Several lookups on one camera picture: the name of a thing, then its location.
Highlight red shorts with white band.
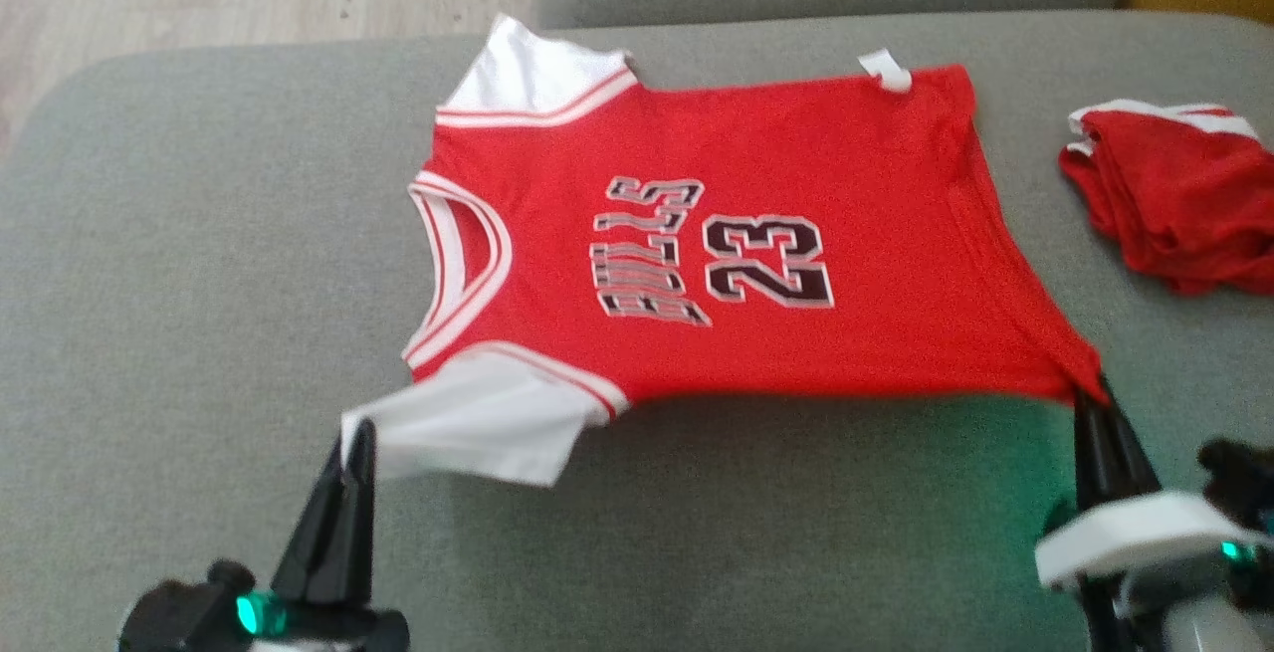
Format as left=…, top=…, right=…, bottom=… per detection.
left=1058, top=99, right=1274, bottom=298

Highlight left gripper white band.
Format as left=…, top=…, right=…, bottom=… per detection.
left=235, top=418, right=411, bottom=652

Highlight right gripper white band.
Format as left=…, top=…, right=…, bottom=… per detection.
left=1033, top=381, right=1273, bottom=595

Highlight red Bulls 23 jersey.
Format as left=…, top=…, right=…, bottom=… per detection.
left=340, top=14, right=1112, bottom=489

